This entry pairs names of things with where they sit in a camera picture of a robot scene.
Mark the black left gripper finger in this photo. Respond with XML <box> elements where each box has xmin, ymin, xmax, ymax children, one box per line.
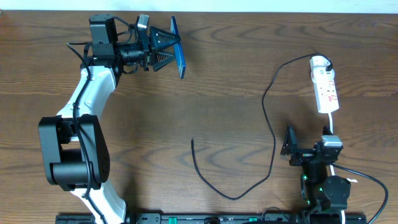
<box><xmin>149</xmin><ymin>26</ymin><xmax>181</xmax><ymax>53</ymax></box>
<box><xmin>152</xmin><ymin>52</ymin><xmax>175</xmax><ymax>72</ymax></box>

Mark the blue Galaxy smartphone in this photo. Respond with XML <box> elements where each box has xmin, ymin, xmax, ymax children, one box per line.
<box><xmin>170</xmin><ymin>16</ymin><xmax>186</xmax><ymax>79</ymax></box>

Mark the black charging cable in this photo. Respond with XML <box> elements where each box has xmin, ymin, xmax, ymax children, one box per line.
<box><xmin>190</xmin><ymin>52</ymin><xmax>334</xmax><ymax>201</ymax></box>

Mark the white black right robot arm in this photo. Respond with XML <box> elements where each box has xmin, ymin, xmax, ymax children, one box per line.
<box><xmin>280</xmin><ymin>125</ymin><xmax>351</xmax><ymax>223</ymax></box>

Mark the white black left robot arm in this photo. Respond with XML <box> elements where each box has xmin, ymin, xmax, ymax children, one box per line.
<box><xmin>38</xmin><ymin>14</ymin><xmax>186</xmax><ymax>223</ymax></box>

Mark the white USB charger adapter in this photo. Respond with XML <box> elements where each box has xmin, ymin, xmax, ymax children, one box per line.
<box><xmin>310</xmin><ymin>55</ymin><xmax>335</xmax><ymax>80</ymax></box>

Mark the white power strip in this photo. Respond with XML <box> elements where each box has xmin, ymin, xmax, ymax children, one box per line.
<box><xmin>311</xmin><ymin>67</ymin><xmax>339</xmax><ymax>114</ymax></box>

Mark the white power strip cord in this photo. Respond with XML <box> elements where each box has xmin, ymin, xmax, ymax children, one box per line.
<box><xmin>328</xmin><ymin>112</ymin><xmax>346</xmax><ymax>224</ymax></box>

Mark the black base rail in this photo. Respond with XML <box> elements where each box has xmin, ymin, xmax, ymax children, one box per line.
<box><xmin>55</xmin><ymin>213</ymin><xmax>367</xmax><ymax>224</ymax></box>

